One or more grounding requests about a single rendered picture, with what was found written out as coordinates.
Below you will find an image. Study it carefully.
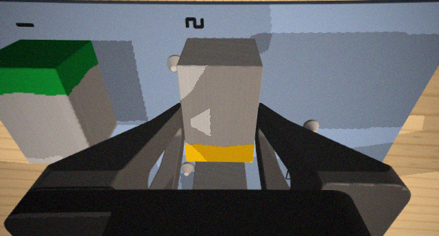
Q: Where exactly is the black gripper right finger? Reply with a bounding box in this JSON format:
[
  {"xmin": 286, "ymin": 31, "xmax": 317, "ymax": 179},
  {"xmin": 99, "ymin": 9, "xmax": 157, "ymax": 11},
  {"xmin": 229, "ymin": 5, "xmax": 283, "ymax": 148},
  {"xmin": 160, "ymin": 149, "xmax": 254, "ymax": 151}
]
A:
[{"xmin": 255, "ymin": 103, "xmax": 411, "ymax": 236}]

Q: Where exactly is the grey block with red end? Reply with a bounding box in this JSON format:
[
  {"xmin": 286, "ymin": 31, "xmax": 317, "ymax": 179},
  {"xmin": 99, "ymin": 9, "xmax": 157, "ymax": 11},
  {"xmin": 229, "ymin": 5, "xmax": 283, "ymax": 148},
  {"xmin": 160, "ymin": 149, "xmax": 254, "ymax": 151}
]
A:
[{"xmin": 193, "ymin": 161, "xmax": 248, "ymax": 189}]

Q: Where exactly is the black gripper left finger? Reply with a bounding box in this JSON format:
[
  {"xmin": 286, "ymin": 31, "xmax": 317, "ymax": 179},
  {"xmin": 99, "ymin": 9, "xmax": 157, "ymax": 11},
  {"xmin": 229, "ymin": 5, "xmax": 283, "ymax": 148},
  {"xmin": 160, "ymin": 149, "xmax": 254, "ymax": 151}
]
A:
[{"xmin": 28, "ymin": 103, "xmax": 185, "ymax": 191}]

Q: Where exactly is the grey block with green end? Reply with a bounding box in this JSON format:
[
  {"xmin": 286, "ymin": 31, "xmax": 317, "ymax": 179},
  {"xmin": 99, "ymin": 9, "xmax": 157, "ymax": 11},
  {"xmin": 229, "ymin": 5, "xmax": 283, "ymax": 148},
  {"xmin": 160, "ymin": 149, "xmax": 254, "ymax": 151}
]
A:
[{"xmin": 0, "ymin": 39, "xmax": 117, "ymax": 163}]

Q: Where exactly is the grey metal block with yellow end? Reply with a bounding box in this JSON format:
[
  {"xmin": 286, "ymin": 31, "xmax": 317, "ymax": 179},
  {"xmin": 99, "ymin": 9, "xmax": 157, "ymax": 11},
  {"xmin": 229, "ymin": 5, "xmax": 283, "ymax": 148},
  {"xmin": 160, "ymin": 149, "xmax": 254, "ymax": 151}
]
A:
[{"xmin": 176, "ymin": 38, "xmax": 263, "ymax": 163}]

